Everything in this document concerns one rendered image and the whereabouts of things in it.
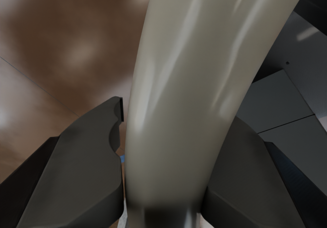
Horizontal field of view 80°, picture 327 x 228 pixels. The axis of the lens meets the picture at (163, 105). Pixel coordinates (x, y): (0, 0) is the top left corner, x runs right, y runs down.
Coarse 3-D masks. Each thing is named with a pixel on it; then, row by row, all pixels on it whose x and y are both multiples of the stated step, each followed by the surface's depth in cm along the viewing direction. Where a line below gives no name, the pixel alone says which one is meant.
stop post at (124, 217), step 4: (124, 200) 134; (124, 204) 131; (124, 208) 128; (124, 212) 126; (124, 216) 123; (120, 220) 123; (124, 220) 121; (120, 224) 121; (124, 224) 119; (128, 224) 120
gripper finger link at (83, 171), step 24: (96, 120) 9; (120, 120) 12; (72, 144) 8; (96, 144) 8; (48, 168) 7; (72, 168) 7; (96, 168) 7; (120, 168) 7; (48, 192) 6; (72, 192) 6; (96, 192) 6; (120, 192) 6; (24, 216) 5; (48, 216) 5; (72, 216) 5; (96, 216) 6; (120, 216) 7
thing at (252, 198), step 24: (240, 120) 10; (240, 144) 8; (264, 144) 8; (216, 168) 7; (240, 168) 7; (264, 168) 7; (216, 192) 6; (240, 192) 6; (264, 192) 6; (288, 192) 6; (216, 216) 6; (240, 216) 6; (264, 216) 6; (288, 216) 6
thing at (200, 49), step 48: (192, 0) 3; (240, 0) 3; (288, 0) 3; (144, 48) 4; (192, 48) 4; (240, 48) 4; (144, 96) 5; (192, 96) 4; (240, 96) 4; (144, 144) 5; (192, 144) 5; (144, 192) 6; (192, 192) 6
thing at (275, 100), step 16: (272, 80) 120; (288, 80) 113; (256, 96) 120; (272, 96) 112; (288, 96) 106; (240, 112) 120; (256, 112) 112; (272, 112) 105; (288, 112) 100; (304, 112) 94; (256, 128) 105; (272, 128) 99; (288, 128) 94; (304, 128) 89; (320, 128) 85; (288, 144) 89; (304, 144) 84; (320, 144) 81; (304, 160) 80; (320, 160) 77; (320, 176) 73
